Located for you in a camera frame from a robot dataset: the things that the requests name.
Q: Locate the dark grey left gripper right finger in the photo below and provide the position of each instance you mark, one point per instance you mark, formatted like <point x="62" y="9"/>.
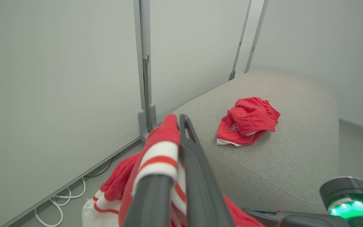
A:
<point x="200" y="183"/>

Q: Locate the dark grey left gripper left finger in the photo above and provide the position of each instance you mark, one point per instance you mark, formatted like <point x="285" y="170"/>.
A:
<point x="150" y="205"/>

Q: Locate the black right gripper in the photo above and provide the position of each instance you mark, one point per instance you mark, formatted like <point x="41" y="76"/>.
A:
<point x="348" y="192"/>

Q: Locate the red basketball jersey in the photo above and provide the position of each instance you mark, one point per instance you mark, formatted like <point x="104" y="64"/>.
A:
<point x="161" y="157"/>

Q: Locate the red shorts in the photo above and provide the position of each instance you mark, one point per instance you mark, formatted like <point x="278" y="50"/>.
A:
<point x="250" y="116"/>

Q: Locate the grey fabric sofa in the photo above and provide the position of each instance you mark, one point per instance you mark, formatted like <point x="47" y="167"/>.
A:
<point x="295" y="151"/>

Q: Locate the white cloth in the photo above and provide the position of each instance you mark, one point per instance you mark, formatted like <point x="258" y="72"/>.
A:
<point x="96" y="217"/>

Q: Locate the grey partition foot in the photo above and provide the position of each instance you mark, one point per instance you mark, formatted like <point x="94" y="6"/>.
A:
<point x="142" y="126"/>
<point x="153" y="116"/>

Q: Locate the grey partition bottom rail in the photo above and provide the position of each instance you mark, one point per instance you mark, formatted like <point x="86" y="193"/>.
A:
<point x="74" y="181"/>

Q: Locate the thin grey partition frame post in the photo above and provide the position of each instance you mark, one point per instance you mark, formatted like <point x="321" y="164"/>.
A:
<point x="239" y="41"/>
<point x="257" y="31"/>

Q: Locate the grey partition upright post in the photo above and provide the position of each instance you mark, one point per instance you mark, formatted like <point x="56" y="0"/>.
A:
<point x="142" y="47"/>

